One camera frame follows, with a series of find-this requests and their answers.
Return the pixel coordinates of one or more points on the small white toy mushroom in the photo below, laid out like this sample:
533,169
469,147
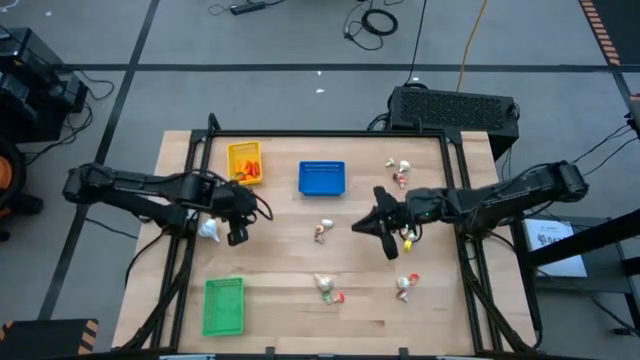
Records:
389,162

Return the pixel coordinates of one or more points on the green plastic basket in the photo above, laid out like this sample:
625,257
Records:
223,306

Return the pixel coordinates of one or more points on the black equipment cart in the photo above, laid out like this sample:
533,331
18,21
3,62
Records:
30,85

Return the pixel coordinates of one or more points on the black table frame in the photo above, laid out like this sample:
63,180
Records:
325,133

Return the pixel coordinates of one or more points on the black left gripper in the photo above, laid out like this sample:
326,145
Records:
232,200

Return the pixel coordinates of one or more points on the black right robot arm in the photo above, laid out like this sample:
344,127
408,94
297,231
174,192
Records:
500,195

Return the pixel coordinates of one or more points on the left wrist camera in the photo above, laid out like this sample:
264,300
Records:
238,233

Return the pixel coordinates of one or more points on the blue plastic basket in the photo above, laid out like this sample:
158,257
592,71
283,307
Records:
322,177

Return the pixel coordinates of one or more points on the large pink toy mushroom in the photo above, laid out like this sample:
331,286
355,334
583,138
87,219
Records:
339,297

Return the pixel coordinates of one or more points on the black computer tower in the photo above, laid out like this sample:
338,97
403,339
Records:
450,112

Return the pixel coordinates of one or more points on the large cream toy garlic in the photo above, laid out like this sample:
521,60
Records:
324,282

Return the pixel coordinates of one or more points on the brown cap toy mushroom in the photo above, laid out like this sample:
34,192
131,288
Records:
397,176
319,230

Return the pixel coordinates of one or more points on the yellow plastic basket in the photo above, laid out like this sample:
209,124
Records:
232,150

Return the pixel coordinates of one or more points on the orange black round machine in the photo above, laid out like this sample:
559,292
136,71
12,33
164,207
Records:
5,175

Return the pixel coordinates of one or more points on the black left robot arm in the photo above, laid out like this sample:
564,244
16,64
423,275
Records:
125,185

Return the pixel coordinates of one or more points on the orange toy carrot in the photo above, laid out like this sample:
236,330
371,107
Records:
245,177
247,166

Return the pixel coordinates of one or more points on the green white toy bok choy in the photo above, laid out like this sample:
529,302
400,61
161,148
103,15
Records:
327,298

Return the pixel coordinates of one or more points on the black box hazard stripes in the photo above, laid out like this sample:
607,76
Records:
45,337

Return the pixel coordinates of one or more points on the black power strip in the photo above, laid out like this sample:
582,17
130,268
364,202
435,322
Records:
247,7

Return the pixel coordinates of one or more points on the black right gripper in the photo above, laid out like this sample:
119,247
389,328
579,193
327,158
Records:
415,207

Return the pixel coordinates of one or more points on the black side stand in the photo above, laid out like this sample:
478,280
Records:
600,240

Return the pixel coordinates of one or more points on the white printed sheet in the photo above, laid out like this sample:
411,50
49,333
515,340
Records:
555,245

